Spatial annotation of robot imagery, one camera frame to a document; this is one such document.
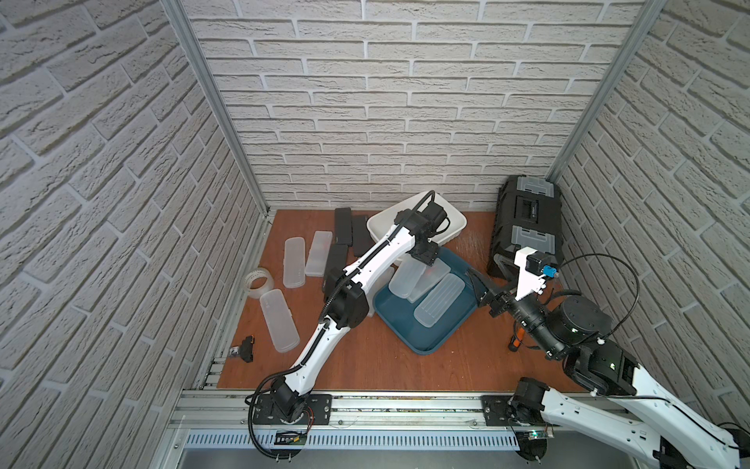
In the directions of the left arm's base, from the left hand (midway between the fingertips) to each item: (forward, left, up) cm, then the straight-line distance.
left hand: (428, 251), depth 91 cm
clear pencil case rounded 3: (-19, +46, -13) cm, 51 cm away
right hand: (-21, -6, +24) cm, 33 cm away
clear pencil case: (-2, -3, -10) cm, 11 cm away
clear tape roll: (-7, +53, -11) cm, 54 cm away
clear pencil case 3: (+3, +46, -11) cm, 47 cm away
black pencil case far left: (+22, +30, -13) cm, 40 cm away
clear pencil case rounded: (-7, +7, -4) cm, 10 cm away
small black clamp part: (-26, +55, -13) cm, 62 cm away
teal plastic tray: (-17, +10, -11) cm, 22 cm away
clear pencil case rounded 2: (-13, -3, -12) cm, 17 cm away
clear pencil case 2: (+9, +38, -12) cm, 41 cm away
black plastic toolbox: (+13, -36, +4) cm, 38 cm away
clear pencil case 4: (-7, +16, -10) cm, 20 cm away
